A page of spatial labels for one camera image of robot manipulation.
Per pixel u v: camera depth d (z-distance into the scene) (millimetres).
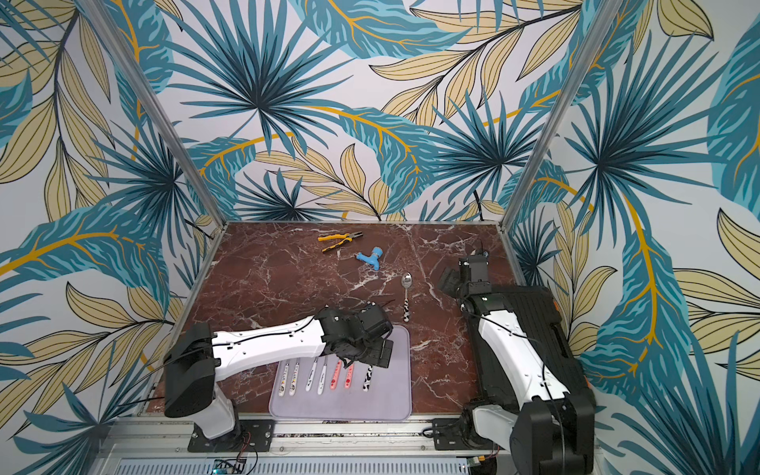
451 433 732
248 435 719
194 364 423
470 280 624
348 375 820
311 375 817
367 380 815
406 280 1020
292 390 796
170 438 741
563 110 851
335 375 817
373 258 1065
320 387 798
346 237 1134
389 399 792
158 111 856
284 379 816
